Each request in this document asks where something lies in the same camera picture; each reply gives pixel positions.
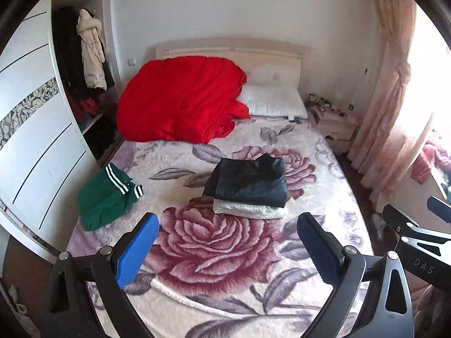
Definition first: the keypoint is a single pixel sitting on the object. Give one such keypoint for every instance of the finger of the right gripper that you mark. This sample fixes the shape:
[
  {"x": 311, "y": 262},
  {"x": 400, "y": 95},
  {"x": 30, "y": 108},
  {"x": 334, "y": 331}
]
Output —
[{"x": 439, "y": 208}]

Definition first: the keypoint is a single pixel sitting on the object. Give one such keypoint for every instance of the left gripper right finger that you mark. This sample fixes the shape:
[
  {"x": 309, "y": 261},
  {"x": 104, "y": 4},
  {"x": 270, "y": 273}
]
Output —
[{"x": 387, "y": 308}]

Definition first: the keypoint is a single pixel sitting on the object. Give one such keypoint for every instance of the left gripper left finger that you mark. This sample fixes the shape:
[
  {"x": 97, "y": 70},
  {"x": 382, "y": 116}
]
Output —
[{"x": 68, "y": 309}]

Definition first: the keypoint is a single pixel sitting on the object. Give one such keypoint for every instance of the black leather jacket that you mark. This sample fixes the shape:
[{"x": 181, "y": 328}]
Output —
[{"x": 258, "y": 182}]

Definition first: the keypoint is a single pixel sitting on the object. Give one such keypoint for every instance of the clothes pile on windowsill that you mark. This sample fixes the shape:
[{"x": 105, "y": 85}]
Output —
[{"x": 430, "y": 156}]

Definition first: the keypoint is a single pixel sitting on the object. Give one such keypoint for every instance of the white slipper on floor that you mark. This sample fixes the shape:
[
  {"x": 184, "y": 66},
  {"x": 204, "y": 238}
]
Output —
[{"x": 379, "y": 226}]

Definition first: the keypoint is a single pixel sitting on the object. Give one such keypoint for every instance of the pink floral curtain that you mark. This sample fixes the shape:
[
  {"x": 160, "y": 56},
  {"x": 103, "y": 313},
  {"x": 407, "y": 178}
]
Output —
[{"x": 385, "y": 147}]

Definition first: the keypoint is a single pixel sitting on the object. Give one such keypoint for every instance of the green striped garment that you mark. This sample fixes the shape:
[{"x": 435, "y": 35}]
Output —
[{"x": 106, "y": 197}]

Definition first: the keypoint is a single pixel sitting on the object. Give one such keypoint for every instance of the floral plush bed blanket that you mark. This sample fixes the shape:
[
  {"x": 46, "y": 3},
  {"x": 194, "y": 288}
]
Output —
[{"x": 216, "y": 275}]

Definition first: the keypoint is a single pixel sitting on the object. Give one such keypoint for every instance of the beige bedside nightstand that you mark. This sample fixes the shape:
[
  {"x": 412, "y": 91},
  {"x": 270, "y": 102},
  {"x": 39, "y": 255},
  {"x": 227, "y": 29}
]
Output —
[{"x": 336, "y": 127}]

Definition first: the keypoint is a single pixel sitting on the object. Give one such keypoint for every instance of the white folded fleece garment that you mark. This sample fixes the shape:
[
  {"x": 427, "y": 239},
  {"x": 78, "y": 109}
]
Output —
[{"x": 251, "y": 211}]

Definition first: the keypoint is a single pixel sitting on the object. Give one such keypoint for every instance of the white sliding wardrobe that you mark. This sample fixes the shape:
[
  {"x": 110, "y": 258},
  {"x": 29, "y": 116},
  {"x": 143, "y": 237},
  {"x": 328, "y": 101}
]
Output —
[{"x": 56, "y": 132}]

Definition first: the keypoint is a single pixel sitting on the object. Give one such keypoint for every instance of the white pillow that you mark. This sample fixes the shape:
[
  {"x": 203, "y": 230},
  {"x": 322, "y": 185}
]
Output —
[{"x": 273, "y": 101}]

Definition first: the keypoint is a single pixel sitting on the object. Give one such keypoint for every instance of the red quilt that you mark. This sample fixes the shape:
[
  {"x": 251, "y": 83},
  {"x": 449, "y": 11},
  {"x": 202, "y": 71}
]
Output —
[{"x": 191, "y": 98}]

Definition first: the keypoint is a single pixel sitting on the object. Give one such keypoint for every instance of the beige bed headboard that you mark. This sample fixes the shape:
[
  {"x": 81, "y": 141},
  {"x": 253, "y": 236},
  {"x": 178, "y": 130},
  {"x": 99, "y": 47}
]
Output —
[{"x": 265, "y": 62}]

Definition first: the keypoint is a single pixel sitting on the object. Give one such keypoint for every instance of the beige hanging down coat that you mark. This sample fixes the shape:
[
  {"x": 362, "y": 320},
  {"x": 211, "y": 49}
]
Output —
[{"x": 93, "y": 57}]

